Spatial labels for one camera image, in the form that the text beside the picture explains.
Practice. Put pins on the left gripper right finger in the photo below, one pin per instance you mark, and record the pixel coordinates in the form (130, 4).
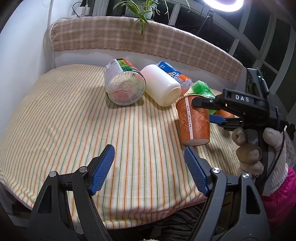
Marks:
(233, 209)

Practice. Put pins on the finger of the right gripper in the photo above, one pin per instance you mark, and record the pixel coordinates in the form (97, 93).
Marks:
(207, 103)
(217, 119)

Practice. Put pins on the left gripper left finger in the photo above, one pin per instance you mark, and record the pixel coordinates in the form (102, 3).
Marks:
(51, 218)

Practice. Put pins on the brown paper cup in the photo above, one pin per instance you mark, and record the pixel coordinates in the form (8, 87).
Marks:
(194, 122)
(224, 114)

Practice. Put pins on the white plastic cup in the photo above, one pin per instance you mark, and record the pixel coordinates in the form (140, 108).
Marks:
(162, 88)

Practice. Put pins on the right gloved hand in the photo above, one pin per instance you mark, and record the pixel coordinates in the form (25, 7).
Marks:
(249, 156)

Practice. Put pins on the green plastic bottle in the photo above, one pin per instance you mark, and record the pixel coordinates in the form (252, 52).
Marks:
(201, 88)

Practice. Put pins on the blue orange soda bottle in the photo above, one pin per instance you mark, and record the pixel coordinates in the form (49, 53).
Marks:
(184, 81)

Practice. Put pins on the pink jacket sleeve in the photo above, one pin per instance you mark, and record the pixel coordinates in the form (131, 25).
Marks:
(280, 203)

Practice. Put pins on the plaid beige sill blanket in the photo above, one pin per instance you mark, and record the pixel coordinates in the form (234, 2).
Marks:
(121, 33)

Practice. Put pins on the striped yellow table cloth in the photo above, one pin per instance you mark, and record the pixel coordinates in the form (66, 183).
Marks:
(67, 120)

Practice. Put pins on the red green label jar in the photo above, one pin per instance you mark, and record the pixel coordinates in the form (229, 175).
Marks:
(124, 84)

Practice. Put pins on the potted spider plant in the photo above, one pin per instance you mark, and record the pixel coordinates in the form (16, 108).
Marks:
(144, 12)

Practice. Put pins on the ring light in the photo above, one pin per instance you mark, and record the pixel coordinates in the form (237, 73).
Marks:
(226, 6)

